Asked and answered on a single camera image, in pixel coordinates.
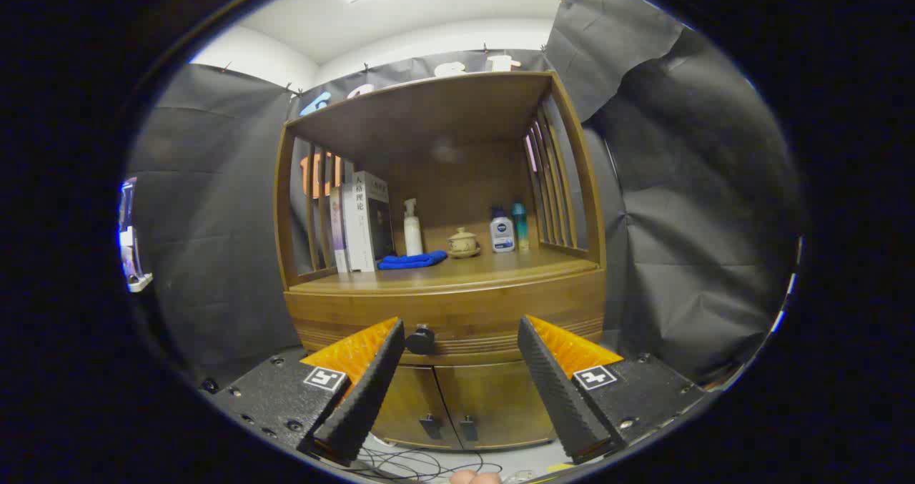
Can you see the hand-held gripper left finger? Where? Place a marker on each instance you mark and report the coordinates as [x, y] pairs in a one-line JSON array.
[[368, 398]]

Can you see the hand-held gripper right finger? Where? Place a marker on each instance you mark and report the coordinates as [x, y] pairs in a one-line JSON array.
[[557, 391]]

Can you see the black drawer knob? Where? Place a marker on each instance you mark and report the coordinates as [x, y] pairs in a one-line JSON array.
[[420, 339]]

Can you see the wooden drawer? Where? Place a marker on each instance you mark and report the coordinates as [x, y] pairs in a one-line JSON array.
[[465, 312]]

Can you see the wooden cabinet door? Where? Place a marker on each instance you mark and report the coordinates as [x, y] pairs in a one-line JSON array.
[[407, 405], [500, 398]]

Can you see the wooden countertop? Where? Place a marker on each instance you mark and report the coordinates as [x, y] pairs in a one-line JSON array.
[[486, 269]]

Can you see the wooden cabinet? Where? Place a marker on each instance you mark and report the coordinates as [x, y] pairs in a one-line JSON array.
[[443, 112]]

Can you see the folded blue cloth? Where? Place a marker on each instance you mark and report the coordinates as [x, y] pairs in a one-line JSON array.
[[411, 260]]

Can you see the thin white book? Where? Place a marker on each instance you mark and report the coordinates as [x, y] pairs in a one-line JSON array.
[[349, 234]]

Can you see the white lotion bottle blue cap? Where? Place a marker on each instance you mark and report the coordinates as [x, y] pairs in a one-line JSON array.
[[502, 235]]

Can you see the white pump bottle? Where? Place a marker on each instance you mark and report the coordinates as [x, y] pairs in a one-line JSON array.
[[413, 237]]

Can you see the teal bottle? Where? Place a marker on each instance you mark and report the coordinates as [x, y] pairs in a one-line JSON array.
[[520, 226]]

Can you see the purple spined book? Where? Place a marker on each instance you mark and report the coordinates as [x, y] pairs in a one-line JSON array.
[[336, 230]]

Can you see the beige lidded tea bowl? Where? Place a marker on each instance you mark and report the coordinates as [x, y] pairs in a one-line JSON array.
[[463, 244]]

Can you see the thick white book dark cover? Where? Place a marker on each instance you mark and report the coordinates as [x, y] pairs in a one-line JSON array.
[[366, 219]]

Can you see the white equipment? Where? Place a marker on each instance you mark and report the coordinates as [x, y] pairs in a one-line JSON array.
[[136, 280]]

